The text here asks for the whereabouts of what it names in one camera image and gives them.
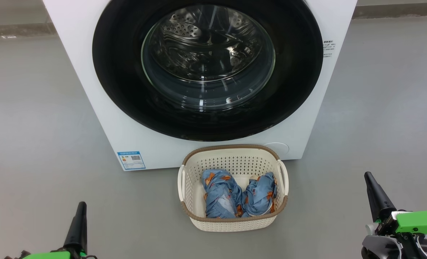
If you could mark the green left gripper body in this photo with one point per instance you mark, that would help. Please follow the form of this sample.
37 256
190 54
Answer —
48 255

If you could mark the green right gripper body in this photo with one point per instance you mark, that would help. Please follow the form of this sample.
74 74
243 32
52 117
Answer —
418 221

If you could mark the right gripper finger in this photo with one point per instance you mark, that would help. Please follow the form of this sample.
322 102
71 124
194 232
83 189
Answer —
377 198

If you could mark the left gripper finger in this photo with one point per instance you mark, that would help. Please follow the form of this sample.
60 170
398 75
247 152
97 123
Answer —
77 230

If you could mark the black round glass washer door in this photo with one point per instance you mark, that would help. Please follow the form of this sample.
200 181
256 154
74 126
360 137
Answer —
120 72

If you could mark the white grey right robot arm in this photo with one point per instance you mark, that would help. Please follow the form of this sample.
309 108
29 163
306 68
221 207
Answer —
379 248

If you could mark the white front-load washing machine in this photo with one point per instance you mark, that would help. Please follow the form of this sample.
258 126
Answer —
148 144

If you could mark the stainless steel washer drum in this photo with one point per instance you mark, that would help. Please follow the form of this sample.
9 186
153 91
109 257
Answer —
184 25

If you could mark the blue energy label sticker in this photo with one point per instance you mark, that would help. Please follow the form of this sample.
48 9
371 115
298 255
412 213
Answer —
131 160

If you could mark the round white drain cover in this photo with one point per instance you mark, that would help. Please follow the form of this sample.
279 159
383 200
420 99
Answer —
280 147

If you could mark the cream perforated laundry basket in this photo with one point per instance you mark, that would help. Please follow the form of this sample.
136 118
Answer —
231 162

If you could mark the printed instruction text label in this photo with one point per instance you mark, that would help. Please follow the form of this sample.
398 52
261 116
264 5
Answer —
327 48

